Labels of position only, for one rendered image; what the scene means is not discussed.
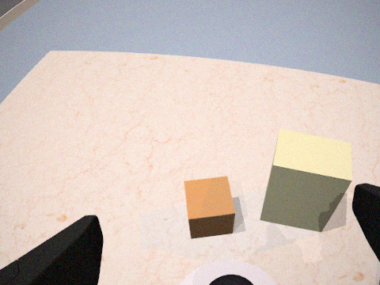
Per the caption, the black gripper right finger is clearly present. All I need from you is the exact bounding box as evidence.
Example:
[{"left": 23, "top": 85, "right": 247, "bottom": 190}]
[{"left": 352, "top": 184, "right": 380, "bottom": 262}]

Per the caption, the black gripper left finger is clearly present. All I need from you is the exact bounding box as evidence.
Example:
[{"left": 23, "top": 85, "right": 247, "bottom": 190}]
[{"left": 0, "top": 215, "right": 104, "bottom": 285}]

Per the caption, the pale yellow block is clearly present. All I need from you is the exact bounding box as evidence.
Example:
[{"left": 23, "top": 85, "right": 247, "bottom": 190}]
[{"left": 260, "top": 129, "right": 352, "bottom": 232}]

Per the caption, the orange cube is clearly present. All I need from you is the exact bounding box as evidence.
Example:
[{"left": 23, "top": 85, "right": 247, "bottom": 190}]
[{"left": 184, "top": 177, "right": 235, "bottom": 240}]

